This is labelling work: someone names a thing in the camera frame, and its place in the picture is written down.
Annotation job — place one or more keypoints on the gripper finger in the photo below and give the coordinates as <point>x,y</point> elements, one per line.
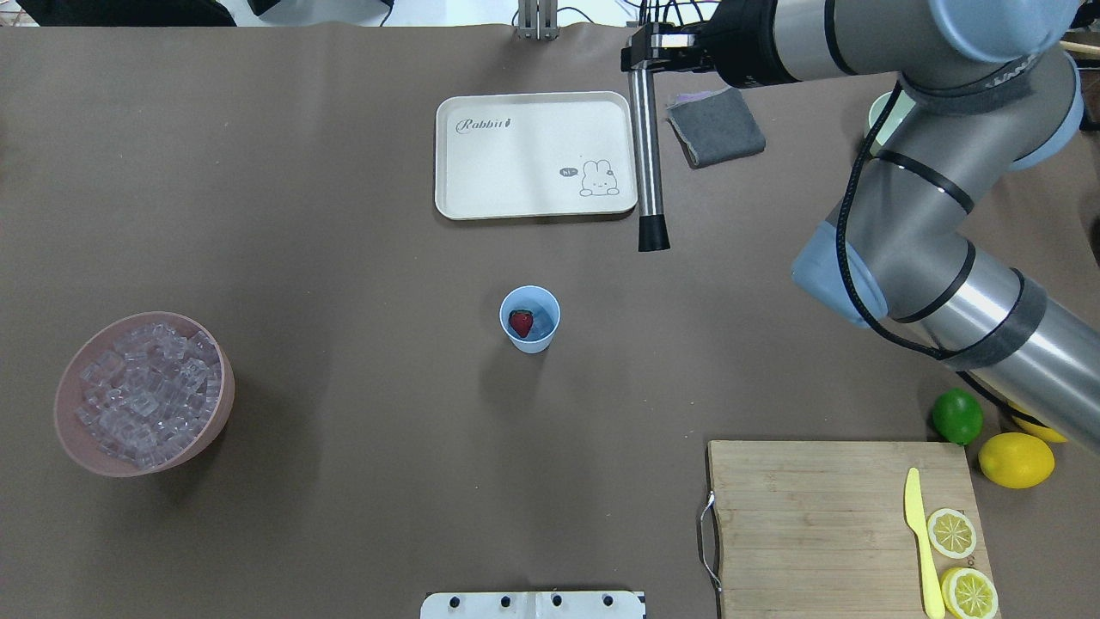
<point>665,39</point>
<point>666,61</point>

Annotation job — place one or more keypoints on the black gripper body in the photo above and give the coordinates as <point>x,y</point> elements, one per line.
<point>744,41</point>

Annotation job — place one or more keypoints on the steel muddler black tip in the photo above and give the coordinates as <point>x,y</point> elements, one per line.
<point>652,230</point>

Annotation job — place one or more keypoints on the clear ice cube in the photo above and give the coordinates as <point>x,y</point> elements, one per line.
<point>543,325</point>

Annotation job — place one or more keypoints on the red strawberry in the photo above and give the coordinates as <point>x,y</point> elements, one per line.
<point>520,321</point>

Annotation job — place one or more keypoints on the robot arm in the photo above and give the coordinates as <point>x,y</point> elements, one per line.
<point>993,93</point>

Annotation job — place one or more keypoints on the light blue plastic cup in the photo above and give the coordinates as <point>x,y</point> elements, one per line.
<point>534,298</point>

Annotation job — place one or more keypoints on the pink bowl of ice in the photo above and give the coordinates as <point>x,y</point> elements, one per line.
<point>145,394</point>

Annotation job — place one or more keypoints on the grey folded cloth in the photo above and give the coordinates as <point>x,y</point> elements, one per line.
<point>715,127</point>

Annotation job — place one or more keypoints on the cream rabbit tray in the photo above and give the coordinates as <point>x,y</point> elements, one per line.
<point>534,155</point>

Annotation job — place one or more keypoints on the mint green bowl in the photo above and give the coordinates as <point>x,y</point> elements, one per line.
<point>903,105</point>

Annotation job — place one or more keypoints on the green lime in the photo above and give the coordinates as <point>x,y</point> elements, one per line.
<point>957,417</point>

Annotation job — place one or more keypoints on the wooden cutting board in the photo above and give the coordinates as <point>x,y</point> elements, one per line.
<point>816,528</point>

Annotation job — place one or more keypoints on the yellow lemon outer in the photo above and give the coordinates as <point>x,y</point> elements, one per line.
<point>1035,427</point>

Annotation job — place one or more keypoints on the yellow lemon near board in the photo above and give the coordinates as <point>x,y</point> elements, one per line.
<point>1016,460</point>

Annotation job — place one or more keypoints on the yellow plastic knife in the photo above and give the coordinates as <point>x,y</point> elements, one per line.
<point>914,514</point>

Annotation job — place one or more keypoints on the lemon half upper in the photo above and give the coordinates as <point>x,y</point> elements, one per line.
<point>969,593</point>

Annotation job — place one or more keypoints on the aluminium frame post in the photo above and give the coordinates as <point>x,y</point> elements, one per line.
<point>537,20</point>

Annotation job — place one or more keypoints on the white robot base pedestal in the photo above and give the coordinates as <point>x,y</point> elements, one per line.
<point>535,604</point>

